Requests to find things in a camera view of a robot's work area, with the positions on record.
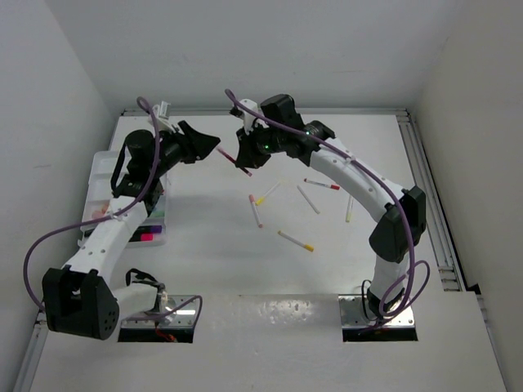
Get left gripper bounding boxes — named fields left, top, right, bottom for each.
left=149, top=121, right=221, bottom=178

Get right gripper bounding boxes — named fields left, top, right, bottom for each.
left=236, top=119, right=284, bottom=168

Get red gel pen horizontal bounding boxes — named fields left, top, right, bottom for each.
left=217, top=147, right=253, bottom=177

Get purple black highlighter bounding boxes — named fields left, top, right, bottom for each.
left=138, top=225, right=163, bottom=234

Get pink black highlighter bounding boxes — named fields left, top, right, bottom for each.
left=129, top=233, right=154, bottom=243

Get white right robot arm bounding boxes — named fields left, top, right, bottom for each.
left=226, top=91, right=427, bottom=322

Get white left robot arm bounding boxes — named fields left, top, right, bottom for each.
left=42, top=121, right=221, bottom=341

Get pink white marker pen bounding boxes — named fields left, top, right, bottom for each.
left=248, top=194, right=263, bottom=229

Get yellow tipped white marker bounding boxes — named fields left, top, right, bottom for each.
left=255, top=181, right=282, bottom=206

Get clear grey pen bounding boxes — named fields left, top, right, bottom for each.
left=296, top=185, right=320, bottom=215

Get red white marker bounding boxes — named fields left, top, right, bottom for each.
left=303, top=178, right=340, bottom=190

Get white plastic organizer tray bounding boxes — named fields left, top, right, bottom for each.
left=79, top=149, right=172, bottom=249

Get yellow capped white marker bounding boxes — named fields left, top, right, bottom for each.
left=278, top=230, right=315, bottom=252

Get yellow white marker right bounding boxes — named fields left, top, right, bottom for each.
left=345, top=195, right=355, bottom=223

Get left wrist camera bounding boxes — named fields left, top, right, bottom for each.
left=153, top=100, right=179, bottom=132

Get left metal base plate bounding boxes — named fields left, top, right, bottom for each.
left=120, top=295, right=201, bottom=330

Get metal base plate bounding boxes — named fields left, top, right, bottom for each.
left=338, top=294, right=416, bottom=328
left=120, top=295, right=201, bottom=330

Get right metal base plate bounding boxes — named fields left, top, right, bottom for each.
left=338, top=294, right=416, bottom=328

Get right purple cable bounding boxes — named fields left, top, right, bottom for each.
left=224, top=88, right=431, bottom=334

